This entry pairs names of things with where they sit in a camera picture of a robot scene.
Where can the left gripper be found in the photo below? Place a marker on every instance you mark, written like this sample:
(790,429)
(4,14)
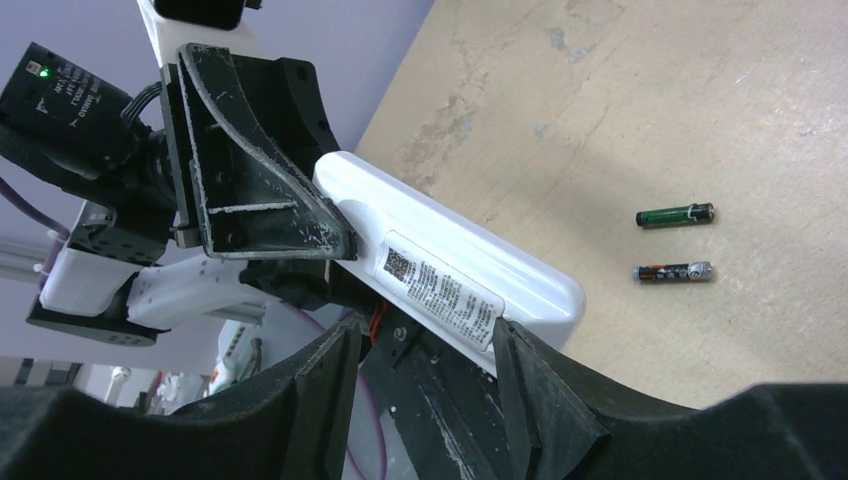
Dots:
(244,136)

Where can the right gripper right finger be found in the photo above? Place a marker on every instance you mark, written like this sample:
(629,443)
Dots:
(564,420)

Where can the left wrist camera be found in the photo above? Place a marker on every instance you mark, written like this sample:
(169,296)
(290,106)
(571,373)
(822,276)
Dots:
(172,24)

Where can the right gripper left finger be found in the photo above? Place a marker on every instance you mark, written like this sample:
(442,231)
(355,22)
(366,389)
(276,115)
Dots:
(290,421)

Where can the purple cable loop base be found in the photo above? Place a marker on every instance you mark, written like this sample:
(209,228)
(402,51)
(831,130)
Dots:
(366,455)

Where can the white remote control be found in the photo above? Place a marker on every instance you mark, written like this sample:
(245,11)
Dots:
(449,274)

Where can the green AAA battery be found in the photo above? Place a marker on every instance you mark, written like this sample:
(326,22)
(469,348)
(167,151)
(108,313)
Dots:
(695,213)

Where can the black orange AAA battery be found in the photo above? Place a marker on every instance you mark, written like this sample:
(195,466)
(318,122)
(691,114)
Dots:
(701,271)

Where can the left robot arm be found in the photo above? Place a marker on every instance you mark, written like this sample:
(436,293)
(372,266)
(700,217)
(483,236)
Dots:
(120,276)

